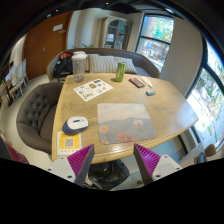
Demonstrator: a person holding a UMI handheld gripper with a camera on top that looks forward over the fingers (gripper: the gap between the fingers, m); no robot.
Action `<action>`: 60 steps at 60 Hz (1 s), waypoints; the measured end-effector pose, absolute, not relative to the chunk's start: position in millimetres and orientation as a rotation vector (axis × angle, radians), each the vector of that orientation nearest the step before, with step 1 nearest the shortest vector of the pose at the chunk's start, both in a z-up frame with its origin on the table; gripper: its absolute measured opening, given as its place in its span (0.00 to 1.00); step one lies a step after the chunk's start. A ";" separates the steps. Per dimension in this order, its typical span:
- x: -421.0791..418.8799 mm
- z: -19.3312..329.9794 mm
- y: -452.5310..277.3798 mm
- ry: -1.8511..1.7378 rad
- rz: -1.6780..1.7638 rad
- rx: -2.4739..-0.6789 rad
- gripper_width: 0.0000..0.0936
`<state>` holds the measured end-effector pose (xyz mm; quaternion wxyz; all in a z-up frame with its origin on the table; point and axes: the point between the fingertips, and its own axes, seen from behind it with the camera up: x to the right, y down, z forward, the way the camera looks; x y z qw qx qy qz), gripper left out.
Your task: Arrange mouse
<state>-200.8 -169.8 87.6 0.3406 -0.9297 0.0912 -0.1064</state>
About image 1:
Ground white pen-shaped object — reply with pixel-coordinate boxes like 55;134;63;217
141;77;153;88

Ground brown wooden door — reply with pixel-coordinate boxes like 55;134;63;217
23;12;72;80

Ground wooden glass-door cabinet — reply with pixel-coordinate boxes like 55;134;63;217
99;16;132;50

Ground grey tufted armchair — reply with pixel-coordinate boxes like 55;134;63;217
16;82;63;154

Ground clear plastic shaker bottle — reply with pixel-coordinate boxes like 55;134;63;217
72;53;86;83

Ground white and blue computer mouse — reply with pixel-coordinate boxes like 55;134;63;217
62;116;88;135

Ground green drink can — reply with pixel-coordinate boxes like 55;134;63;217
115;62;126;82

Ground white sticker sheet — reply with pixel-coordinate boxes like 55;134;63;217
74;79;113;102

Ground striped cushion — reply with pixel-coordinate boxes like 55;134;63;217
89;54;117;73

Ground small teal eraser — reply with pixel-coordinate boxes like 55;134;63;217
146;91;156;96

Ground brown curved sofa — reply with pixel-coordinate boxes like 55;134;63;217
47;48;160;80

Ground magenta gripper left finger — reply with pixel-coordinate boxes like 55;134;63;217
46;144;96;188

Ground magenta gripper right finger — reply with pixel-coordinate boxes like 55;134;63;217
133;143;183;186

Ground black backpack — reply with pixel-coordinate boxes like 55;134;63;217
53;52;73;79

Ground black and red phone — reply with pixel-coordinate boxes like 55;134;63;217
129;78;145;88

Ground yellow QR code card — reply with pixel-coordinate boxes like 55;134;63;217
57;131;82;156

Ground floral landscape mouse pad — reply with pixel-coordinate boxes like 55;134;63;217
97;103;156;144

